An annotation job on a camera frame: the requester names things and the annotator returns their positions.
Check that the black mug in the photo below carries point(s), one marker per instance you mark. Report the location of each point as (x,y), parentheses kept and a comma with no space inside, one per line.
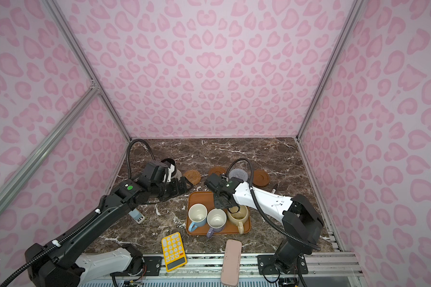
(172,171)

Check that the purple mug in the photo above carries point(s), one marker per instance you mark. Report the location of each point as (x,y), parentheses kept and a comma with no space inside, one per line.
(216,220)

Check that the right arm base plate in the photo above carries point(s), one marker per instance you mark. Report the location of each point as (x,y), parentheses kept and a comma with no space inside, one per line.
(269,265)

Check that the yellow calculator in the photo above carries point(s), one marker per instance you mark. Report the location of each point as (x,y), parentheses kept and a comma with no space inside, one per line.
(173,251)

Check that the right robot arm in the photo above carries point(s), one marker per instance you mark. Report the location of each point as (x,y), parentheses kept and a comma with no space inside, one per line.
(294,217)

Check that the tan rattan coaster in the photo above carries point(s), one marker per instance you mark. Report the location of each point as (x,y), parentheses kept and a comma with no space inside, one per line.
(193,176)

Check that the pink rectangular case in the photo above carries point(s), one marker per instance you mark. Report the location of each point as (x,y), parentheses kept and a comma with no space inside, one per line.
(231,263)

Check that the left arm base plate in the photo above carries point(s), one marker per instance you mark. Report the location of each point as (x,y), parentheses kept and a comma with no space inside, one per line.
(145,266)

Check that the orange plastic tray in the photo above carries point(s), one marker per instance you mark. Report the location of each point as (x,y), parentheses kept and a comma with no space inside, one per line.
(206,198)

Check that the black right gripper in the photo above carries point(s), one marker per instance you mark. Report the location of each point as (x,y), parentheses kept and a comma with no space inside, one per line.
(226,200)

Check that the beige glazed mug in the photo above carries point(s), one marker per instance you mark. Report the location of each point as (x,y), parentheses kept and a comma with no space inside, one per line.
(238,216)

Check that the brown wooden saucer coaster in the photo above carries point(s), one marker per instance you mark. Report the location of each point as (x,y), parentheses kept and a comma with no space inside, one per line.
(261,178)

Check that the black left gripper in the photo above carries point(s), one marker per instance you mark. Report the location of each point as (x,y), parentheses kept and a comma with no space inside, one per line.
(174,188)

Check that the grey remote device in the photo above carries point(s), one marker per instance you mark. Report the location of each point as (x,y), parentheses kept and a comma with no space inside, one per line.
(137,216)

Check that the dark wooden saucer coaster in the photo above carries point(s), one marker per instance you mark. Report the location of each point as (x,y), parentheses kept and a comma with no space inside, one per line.
(218,170)

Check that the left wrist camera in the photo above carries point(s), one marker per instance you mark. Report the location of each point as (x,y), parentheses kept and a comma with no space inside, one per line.
(155,172)

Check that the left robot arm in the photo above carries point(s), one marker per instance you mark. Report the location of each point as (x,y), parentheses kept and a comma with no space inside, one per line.
(54,265)

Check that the light blue woven coaster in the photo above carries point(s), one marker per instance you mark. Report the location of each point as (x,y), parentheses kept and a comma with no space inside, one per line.
(239,174)

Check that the blue handled white mug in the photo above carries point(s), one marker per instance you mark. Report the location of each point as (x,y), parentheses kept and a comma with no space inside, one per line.
(197,216)

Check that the aluminium front rail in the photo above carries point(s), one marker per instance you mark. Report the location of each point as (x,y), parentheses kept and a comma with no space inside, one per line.
(338,269)

